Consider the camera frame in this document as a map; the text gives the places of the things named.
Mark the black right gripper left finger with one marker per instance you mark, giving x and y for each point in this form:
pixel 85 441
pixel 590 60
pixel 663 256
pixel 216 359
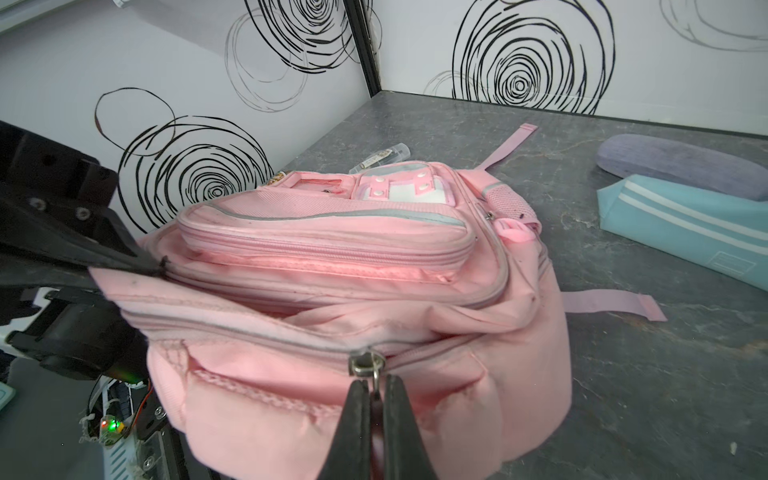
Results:
pixel 349 455

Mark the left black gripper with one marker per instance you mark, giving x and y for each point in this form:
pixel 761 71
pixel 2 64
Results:
pixel 56 227

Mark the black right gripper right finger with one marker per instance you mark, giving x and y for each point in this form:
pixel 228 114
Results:
pixel 405 455

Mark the pink student backpack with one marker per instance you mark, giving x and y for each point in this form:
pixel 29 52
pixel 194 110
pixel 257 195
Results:
pixel 272 301

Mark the clear plastic pencil case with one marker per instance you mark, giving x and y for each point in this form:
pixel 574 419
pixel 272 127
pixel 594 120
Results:
pixel 394 154

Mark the light blue pouch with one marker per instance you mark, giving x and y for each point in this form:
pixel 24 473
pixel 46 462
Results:
pixel 724 233

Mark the purple glasses case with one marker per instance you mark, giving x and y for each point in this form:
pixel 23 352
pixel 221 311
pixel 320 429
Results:
pixel 630 154

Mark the black corner frame post left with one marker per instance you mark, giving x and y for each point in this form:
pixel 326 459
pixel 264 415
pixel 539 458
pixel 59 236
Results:
pixel 358 21

